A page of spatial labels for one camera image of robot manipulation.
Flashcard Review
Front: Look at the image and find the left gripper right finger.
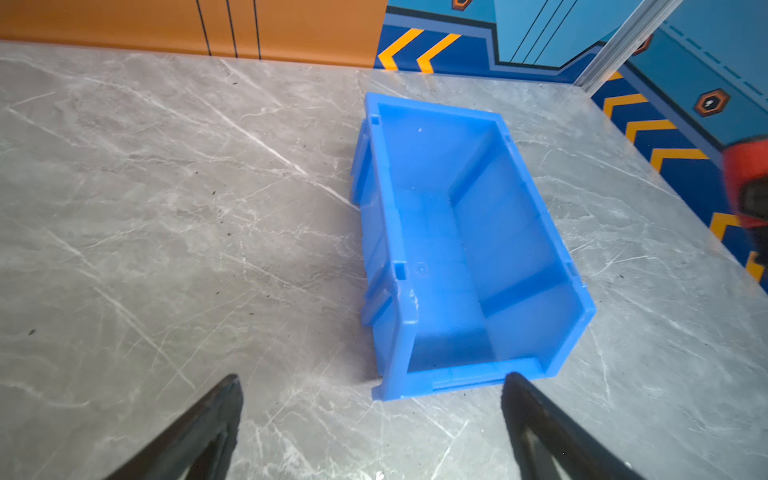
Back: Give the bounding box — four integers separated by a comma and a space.
501, 372, 642, 479

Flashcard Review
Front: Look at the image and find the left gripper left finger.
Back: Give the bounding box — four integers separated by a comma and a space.
108, 374, 243, 479

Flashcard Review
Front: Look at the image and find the red black screwdriver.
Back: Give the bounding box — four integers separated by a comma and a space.
722, 135, 767, 266

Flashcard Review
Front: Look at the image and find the blue plastic bin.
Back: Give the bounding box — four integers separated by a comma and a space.
350, 93, 596, 401

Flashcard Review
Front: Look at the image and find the right aluminium corner post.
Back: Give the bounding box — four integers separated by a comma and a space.
574, 0, 683, 96

